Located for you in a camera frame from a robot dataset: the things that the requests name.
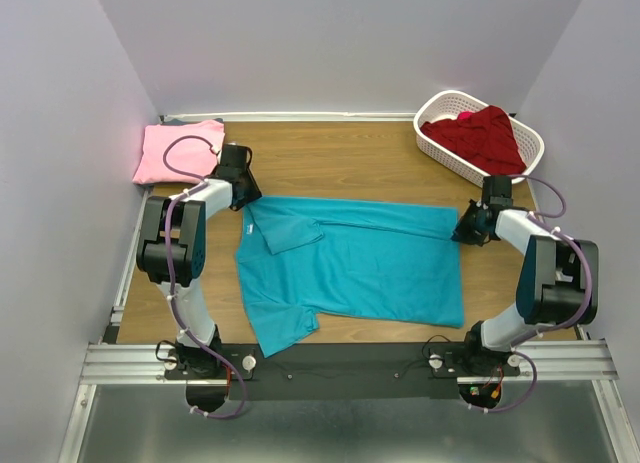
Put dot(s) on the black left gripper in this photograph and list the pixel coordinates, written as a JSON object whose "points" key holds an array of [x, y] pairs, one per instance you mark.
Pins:
{"points": [[253, 193]]}

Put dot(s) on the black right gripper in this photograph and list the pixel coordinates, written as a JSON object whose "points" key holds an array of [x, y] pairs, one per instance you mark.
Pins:
{"points": [[462, 233]]}

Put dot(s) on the teal t-shirt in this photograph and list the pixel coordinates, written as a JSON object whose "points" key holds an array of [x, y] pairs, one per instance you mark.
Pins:
{"points": [[302, 257]]}

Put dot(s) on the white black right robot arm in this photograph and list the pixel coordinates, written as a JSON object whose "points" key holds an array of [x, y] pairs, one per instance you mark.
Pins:
{"points": [[557, 285]]}

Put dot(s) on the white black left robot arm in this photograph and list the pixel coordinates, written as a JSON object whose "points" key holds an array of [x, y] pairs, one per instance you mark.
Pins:
{"points": [[172, 251]]}

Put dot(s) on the folded pink t-shirt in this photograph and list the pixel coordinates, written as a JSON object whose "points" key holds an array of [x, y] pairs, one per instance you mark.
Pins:
{"points": [[182, 153]]}

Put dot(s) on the dark red t-shirt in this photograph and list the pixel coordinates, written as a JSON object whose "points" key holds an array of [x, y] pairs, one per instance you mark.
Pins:
{"points": [[484, 139]]}

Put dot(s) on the dark folded t-shirt underneath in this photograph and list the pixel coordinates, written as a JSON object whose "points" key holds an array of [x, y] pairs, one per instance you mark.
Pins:
{"points": [[192, 122]]}

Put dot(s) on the magenta garment in basket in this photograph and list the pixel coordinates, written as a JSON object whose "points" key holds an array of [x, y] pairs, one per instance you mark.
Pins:
{"points": [[464, 115]]}

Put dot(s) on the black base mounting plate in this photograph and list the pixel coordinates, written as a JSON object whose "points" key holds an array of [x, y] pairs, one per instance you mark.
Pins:
{"points": [[437, 369]]}

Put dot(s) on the aluminium table frame rail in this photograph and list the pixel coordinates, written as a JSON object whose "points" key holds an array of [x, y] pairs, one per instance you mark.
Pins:
{"points": [[580, 360]]}

